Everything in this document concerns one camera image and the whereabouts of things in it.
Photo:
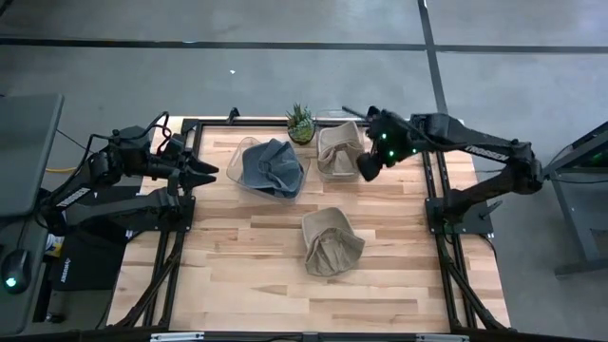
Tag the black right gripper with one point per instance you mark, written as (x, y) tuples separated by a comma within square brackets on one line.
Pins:
[(394, 138)]

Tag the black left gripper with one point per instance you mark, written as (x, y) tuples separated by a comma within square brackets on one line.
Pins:
[(178, 166)]

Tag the beige cloth hat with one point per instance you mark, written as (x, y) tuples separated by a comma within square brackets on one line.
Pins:
[(332, 247), (339, 152)]

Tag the blue denim hat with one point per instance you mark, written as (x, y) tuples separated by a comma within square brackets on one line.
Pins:
[(256, 166), (287, 176)]

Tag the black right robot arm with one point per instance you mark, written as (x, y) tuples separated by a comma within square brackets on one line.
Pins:
[(480, 149)]

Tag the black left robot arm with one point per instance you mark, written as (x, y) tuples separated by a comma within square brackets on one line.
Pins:
[(119, 209)]

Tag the clear plastic bin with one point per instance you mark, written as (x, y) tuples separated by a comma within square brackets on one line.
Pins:
[(328, 115), (235, 171)]

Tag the black table clamp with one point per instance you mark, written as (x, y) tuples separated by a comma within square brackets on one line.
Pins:
[(233, 115)]

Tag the succulent plant in brown pot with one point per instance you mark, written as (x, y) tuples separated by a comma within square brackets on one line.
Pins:
[(300, 130)]

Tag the black controller box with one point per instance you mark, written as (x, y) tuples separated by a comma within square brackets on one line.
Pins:
[(90, 266)]

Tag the black computer mouse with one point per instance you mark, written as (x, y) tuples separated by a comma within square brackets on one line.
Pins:
[(16, 268)]

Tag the grey side desk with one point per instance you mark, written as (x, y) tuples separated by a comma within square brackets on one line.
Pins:
[(19, 313)]

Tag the grey metal stand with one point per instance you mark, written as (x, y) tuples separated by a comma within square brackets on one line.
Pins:
[(584, 267)]

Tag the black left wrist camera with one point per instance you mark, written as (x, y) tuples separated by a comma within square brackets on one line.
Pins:
[(176, 144)]

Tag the black aluminium frame rail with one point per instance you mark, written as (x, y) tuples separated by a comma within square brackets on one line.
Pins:
[(426, 180), (261, 122), (197, 129)]

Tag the black diagonal frame brace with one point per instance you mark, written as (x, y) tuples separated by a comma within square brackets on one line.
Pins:
[(152, 290), (475, 299)]

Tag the silver metal bracket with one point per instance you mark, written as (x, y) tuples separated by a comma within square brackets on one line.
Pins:
[(442, 338), (176, 336)]

